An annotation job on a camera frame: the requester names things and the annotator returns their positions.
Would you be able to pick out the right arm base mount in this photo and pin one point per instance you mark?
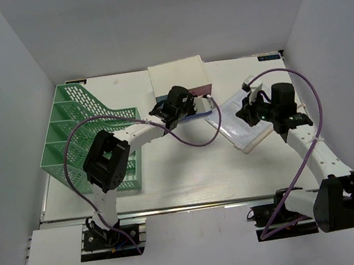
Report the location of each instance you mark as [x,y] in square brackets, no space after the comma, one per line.
[294,226]

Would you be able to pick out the green file organizer rack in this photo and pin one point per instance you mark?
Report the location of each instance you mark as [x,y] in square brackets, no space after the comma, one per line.
[73,103]

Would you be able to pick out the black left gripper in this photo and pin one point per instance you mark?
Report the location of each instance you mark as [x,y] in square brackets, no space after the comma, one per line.
[189,100]

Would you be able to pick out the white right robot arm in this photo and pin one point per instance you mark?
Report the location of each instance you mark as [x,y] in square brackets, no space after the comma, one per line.
[332,206]

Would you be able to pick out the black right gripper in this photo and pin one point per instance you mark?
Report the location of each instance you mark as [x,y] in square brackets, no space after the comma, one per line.
[244,112]

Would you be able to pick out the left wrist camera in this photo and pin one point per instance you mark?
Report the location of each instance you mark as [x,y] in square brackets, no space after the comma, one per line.
[203,105]

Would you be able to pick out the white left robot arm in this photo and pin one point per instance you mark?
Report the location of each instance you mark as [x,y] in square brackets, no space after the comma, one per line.
[107,159]

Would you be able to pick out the pink drawer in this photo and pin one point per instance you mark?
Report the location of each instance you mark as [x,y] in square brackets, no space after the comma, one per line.
[201,90]

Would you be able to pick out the cream drawer cabinet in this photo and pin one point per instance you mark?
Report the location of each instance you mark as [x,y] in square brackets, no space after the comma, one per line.
[187,72]

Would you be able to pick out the clear document folder with papers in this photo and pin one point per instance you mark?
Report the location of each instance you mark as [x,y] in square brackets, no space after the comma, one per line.
[245,137]

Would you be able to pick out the purple-blue wide drawer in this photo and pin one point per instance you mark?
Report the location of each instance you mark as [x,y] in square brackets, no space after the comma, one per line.
[197,115]

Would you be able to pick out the aluminium table edge rail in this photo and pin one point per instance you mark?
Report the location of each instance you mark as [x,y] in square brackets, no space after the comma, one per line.
[132,215]

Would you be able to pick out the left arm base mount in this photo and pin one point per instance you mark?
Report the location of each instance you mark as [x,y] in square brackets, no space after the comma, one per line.
[100,244]

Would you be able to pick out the light blue drawer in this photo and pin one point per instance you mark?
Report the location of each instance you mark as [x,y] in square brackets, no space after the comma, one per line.
[161,99]

